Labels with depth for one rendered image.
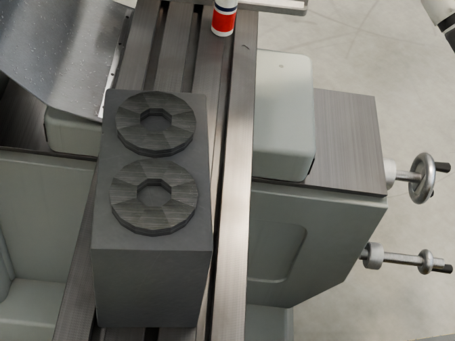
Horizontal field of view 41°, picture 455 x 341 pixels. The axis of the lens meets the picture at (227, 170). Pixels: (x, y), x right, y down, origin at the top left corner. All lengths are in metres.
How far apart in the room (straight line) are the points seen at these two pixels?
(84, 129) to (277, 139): 0.35
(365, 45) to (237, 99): 1.73
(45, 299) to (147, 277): 0.95
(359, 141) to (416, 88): 1.32
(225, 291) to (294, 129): 0.43
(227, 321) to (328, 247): 0.60
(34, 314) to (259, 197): 0.66
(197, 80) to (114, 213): 0.46
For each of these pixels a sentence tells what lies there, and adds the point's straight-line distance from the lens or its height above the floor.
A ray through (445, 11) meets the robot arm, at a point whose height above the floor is 1.16.
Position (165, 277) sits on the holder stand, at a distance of 0.64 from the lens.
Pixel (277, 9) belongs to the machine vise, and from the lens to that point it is 1.18.
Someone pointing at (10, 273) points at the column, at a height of 0.25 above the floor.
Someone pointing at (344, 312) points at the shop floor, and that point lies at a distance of 1.86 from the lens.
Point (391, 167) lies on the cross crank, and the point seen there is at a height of 0.64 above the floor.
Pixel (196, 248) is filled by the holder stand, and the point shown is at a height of 1.09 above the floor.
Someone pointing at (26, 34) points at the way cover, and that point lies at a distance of 1.09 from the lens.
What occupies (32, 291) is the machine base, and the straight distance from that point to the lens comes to 1.59.
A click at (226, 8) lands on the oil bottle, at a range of 1.07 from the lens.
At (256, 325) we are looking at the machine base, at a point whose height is 0.20.
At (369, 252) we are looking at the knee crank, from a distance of 1.37.
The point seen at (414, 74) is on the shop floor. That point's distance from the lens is 2.64.
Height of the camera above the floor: 1.60
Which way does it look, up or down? 51 degrees down
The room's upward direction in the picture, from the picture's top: 12 degrees clockwise
